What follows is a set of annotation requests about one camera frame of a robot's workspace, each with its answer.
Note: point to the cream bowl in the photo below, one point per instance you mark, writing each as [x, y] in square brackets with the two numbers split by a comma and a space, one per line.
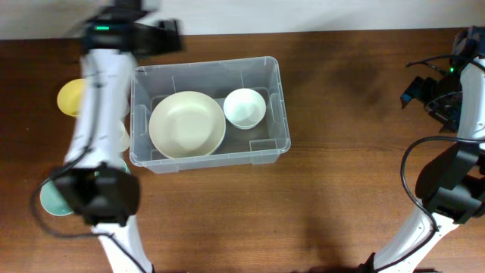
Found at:
[187, 124]

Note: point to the yellow small bowl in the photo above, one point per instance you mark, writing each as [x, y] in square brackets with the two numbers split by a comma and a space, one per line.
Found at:
[69, 97]

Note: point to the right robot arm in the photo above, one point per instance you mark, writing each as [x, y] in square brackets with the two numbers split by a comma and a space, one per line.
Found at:
[446, 195]

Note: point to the light green small bowl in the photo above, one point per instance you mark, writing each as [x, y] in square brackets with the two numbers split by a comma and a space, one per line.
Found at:
[53, 202]

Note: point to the white small bowl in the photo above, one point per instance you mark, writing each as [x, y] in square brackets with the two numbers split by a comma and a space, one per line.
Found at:
[244, 108]

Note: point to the cream plastic cup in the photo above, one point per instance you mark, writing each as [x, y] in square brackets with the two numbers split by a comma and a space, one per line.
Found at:
[124, 138]

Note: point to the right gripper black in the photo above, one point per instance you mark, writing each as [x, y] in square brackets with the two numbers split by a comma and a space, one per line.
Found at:
[449, 118]

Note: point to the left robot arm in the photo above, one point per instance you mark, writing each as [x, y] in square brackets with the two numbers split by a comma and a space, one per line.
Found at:
[92, 180]

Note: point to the clear plastic storage bin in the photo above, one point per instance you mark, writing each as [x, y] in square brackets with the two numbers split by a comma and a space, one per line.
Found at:
[260, 145]

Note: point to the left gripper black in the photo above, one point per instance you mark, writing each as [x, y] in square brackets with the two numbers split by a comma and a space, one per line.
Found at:
[165, 44]

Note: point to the green plastic cup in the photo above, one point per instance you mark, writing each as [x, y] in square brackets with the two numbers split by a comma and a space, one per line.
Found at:
[125, 166]

